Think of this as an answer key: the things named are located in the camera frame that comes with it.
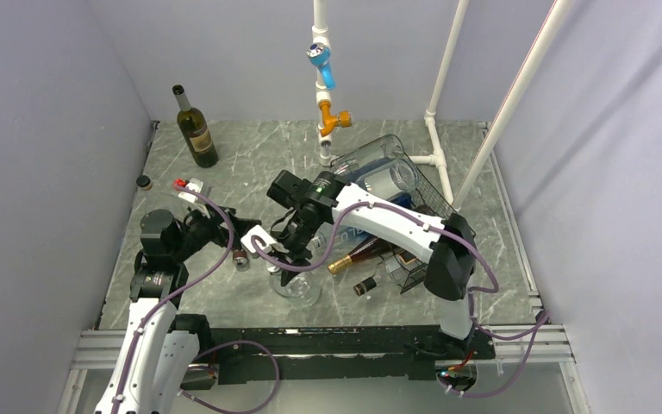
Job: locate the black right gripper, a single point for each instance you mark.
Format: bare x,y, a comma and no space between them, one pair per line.
299,256

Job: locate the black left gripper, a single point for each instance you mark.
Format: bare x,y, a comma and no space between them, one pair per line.
213,217

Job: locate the clear bottle dark label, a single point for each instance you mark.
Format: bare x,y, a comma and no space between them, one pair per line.
301,292

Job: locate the dark green wine bottle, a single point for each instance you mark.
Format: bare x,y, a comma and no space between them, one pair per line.
195,130

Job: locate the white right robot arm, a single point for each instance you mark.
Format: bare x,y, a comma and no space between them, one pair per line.
456,320

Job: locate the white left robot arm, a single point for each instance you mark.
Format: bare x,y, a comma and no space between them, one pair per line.
160,343

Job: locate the clear blue bottle lower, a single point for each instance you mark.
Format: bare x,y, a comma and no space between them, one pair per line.
346,239

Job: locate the clear blue bottle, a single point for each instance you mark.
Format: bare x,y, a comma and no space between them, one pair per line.
346,239
369,157

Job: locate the round clear flask bottle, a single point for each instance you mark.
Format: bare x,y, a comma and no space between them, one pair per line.
152,194

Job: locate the brown gold-capped wine bottle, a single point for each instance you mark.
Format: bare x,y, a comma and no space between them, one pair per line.
370,247

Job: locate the clear flat black-capped bottle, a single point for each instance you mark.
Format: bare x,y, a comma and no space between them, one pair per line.
393,270

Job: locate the clear bottle top middle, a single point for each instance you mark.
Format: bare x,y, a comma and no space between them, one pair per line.
388,178

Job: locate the clear blue bottle upper left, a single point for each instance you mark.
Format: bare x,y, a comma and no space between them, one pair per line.
369,157

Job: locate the orange pipe valve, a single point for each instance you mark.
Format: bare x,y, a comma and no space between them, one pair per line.
330,121

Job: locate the white diagonal pole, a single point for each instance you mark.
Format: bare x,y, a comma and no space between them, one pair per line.
549,29

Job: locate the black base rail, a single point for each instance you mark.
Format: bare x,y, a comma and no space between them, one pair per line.
239,355

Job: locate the black wire wine rack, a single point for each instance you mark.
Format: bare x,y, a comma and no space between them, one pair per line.
416,229

